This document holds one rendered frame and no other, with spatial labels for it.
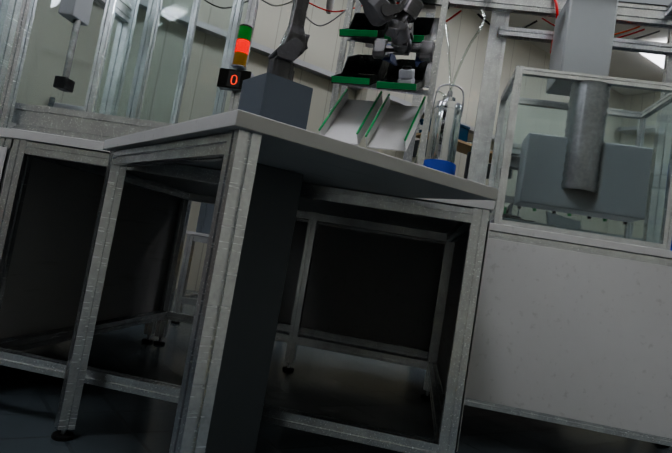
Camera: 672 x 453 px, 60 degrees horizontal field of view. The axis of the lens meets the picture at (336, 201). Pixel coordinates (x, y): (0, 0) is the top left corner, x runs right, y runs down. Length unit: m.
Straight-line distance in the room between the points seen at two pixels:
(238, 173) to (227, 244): 0.12
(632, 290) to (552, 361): 0.41
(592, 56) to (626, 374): 1.31
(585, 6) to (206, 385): 2.32
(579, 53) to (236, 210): 2.03
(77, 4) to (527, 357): 2.32
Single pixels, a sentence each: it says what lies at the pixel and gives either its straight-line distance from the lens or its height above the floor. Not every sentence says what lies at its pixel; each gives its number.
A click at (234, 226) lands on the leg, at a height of 0.66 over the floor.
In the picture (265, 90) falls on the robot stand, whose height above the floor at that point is 1.01.
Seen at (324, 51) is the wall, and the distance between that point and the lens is 7.09.
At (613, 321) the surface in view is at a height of 0.56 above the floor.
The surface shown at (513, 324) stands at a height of 0.48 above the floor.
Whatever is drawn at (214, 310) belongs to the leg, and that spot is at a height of 0.51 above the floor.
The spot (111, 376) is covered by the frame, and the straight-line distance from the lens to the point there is 1.90.
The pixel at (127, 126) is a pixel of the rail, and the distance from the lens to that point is 1.99.
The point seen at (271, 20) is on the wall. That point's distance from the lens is 6.79.
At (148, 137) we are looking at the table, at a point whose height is 0.84.
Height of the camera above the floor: 0.65
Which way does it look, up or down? 5 degrees up
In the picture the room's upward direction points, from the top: 10 degrees clockwise
